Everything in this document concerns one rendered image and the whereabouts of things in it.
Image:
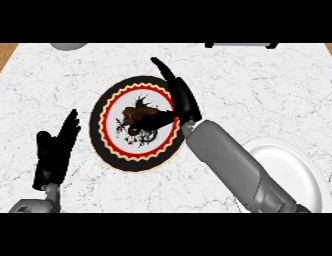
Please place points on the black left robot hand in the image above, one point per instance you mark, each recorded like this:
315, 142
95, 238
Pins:
51, 156

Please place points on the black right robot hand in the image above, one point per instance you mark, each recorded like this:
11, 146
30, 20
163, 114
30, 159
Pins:
184, 100

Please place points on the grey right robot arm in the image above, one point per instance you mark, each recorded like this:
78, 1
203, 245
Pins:
242, 166

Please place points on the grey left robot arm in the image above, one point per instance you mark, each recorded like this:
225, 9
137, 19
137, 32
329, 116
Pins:
39, 202

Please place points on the brown sweet potato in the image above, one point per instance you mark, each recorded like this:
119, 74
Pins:
135, 114

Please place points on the black red patterned plate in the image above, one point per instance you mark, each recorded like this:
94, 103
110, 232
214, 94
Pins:
123, 156

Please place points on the plain white plate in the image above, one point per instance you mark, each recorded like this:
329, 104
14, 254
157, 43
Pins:
290, 170

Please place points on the black and grey appliance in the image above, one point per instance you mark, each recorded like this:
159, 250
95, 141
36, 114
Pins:
242, 44

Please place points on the grey round object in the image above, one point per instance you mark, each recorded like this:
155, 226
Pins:
67, 46

